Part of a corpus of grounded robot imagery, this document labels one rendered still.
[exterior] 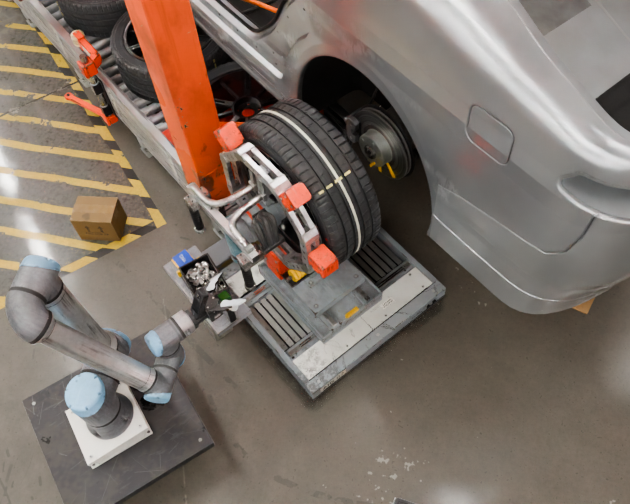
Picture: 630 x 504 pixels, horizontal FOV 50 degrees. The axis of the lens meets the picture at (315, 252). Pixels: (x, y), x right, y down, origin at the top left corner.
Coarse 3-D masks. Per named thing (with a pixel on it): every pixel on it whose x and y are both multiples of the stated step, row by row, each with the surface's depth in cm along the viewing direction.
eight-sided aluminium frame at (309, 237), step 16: (224, 160) 261; (240, 160) 245; (256, 160) 245; (240, 176) 275; (272, 176) 241; (272, 192) 236; (304, 208) 238; (304, 224) 243; (304, 240) 239; (288, 256) 277; (304, 256) 250; (304, 272) 263
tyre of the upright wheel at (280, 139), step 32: (256, 128) 244; (288, 128) 240; (320, 128) 240; (288, 160) 234; (320, 160) 235; (352, 160) 238; (320, 192) 234; (352, 192) 240; (320, 224) 242; (352, 224) 245
